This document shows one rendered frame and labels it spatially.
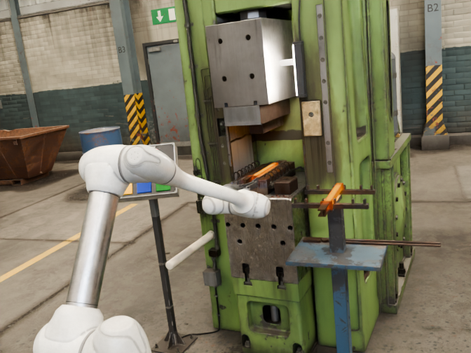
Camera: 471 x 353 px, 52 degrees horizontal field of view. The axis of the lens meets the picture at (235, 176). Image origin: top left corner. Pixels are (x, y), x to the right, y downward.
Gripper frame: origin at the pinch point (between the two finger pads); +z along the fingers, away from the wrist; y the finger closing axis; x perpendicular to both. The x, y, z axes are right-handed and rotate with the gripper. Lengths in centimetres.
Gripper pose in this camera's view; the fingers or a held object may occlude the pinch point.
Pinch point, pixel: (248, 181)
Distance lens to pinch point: 241.7
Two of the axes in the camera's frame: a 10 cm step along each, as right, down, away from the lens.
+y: 8.9, 0.0, -4.5
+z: 4.4, -2.5, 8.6
